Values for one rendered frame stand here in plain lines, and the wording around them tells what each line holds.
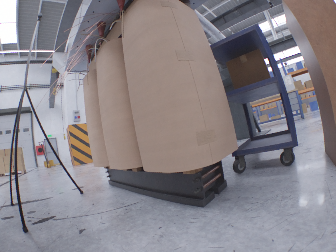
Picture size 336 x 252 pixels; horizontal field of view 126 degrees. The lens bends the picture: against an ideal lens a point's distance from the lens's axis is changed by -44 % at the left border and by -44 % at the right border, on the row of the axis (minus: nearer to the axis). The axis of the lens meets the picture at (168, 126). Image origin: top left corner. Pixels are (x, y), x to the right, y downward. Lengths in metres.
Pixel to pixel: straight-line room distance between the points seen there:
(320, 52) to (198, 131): 0.71
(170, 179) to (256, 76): 0.91
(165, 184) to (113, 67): 0.77
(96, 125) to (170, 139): 0.87
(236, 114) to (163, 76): 2.63
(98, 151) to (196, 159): 0.94
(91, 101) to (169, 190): 0.97
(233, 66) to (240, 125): 2.00
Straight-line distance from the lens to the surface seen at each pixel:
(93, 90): 1.40
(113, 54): 1.07
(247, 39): 1.17
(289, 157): 1.02
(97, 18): 1.37
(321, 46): 0.88
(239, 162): 1.04
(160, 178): 0.86
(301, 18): 0.94
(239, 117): 3.10
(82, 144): 5.92
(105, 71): 1.06
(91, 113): 1.37
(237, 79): 1.21
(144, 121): 0.64
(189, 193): 0.75
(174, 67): 0.59
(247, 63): 1.22
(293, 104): 4.91
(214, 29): 2.02
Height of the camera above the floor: 0.33
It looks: 5 degrees up
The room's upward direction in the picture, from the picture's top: 12 degrees counter-clockwise
